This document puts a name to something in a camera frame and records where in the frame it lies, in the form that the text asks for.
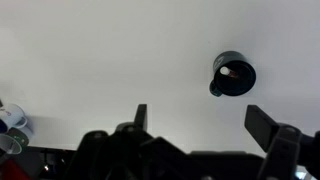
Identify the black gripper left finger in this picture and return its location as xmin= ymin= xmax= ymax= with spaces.
xmin=63 ymin=104 xmax=188 ymax=180

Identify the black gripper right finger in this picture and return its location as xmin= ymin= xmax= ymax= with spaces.
xmin=244 ymin=104 xmax=320 ymax=180

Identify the marker with white end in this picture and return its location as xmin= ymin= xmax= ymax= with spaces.
xmin=219 ymin=66 xmax=238 ymax=80

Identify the dark blue speckled mug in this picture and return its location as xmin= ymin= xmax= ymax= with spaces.
xmin=208 ymin=50 xmax=257 ymax=98

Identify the red object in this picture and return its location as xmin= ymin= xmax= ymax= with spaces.
xmin=0 ymin=159 xmax=27 ymax=180

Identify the white mug with blue print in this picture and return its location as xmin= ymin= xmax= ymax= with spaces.
xmin=0 ymin=102 xmax=29 ymax=133

